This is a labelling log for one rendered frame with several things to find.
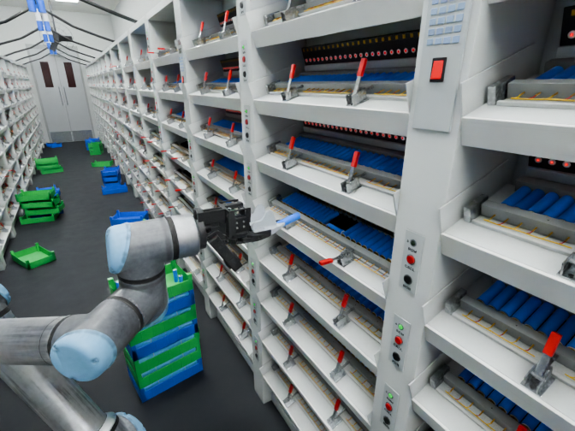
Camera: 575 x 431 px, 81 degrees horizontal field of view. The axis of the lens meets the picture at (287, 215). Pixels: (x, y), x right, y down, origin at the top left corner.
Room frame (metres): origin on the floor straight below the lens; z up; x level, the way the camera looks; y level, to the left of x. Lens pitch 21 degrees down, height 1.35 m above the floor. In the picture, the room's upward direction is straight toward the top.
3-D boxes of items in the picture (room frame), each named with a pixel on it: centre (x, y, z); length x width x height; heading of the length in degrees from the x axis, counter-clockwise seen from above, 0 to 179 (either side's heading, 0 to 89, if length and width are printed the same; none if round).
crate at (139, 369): (1.30, 0.61, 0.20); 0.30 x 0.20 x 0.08; 130
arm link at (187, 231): (0.65, 0.22, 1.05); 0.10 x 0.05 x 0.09; 31
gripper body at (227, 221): (0.69, 0.14, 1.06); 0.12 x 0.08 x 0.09; 121
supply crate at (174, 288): (1.30, 0.61, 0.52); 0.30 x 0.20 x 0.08; 130
